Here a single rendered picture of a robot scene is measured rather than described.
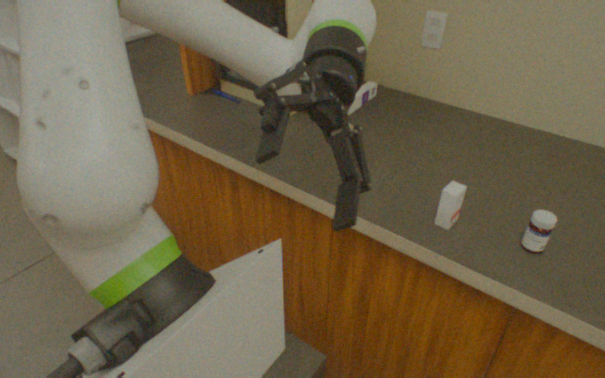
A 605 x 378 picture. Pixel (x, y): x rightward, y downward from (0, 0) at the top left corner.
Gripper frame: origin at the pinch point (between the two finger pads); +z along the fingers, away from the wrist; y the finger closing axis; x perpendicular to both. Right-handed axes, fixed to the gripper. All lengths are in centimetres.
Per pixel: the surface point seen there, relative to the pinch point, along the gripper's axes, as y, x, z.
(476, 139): -67, -4, -71
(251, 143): -24, -53, -58
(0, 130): 22, -269, -145
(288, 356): -26.5, -24.9, 6.7
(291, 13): -9, -31, -85
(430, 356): -79, -26, -13
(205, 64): -9, -73, -94
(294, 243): -49, -53, -37
